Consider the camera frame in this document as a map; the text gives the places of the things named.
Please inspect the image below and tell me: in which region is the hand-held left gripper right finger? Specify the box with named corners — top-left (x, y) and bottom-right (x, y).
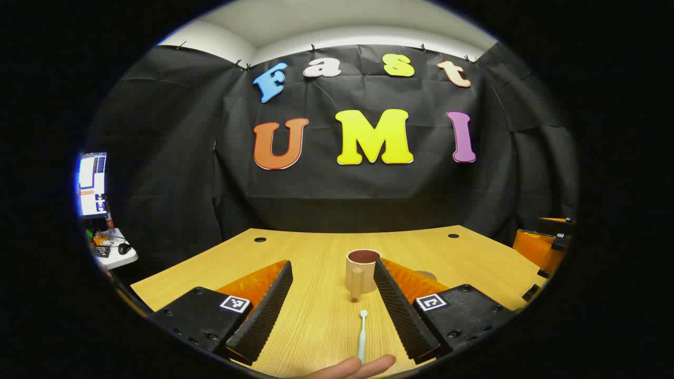
top-left (373, 257), bottom-right (519, 365)

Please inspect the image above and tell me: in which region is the pale green toothbrush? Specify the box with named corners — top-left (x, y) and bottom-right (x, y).
top-left (357, 310), bottom-right (368, 364)

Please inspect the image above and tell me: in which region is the computer monitor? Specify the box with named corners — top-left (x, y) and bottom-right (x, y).
top-left (78, 152), bottom-right (108, 219)

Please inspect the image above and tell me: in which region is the white side table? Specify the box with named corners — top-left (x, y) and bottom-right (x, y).
top-left (87, 227), bottom-right (139, 271)

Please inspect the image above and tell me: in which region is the black backdrop cloth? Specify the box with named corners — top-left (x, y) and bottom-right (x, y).
top-left (87, 44), bottom-right (579, 269)

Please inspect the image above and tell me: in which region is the wooden desktop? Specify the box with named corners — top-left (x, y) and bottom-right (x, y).
top-left (130, 225), bottom-right (549, 378)

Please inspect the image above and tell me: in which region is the beige cup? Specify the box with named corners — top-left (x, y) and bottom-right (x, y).
top-left (345, 249), bottom-right (382, 302)

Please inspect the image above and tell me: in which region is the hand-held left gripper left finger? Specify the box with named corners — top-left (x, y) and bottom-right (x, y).
top-left (149, 260), bottom-right (294, 365)

